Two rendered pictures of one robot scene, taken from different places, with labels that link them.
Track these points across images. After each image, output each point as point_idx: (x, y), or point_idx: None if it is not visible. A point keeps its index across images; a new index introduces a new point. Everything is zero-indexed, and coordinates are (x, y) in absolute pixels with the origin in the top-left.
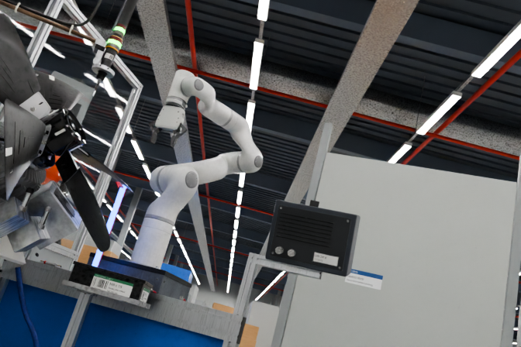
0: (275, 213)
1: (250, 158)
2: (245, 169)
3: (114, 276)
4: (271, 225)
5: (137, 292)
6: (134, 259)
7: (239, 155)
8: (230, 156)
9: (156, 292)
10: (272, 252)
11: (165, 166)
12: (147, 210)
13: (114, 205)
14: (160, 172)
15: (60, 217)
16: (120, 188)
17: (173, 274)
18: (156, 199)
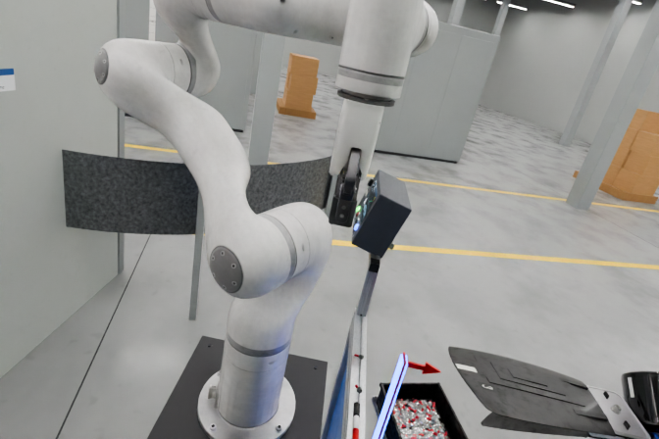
0: (405, 220)
1: (218, 78)
2: (196, 97)
3: (452, 417)
4: (398, 231)
5: (435, 396)
6: (274, 412)
7: (194, 70)
8: (170, 73)
9: (356, 384)
10: (386, 250)
11: (285, 236)
12: (279, 340)
13: (395, 398)
14: (298, 260)
15: None
16: (405, 369)
17: (295, 355)
18: (300, 309)
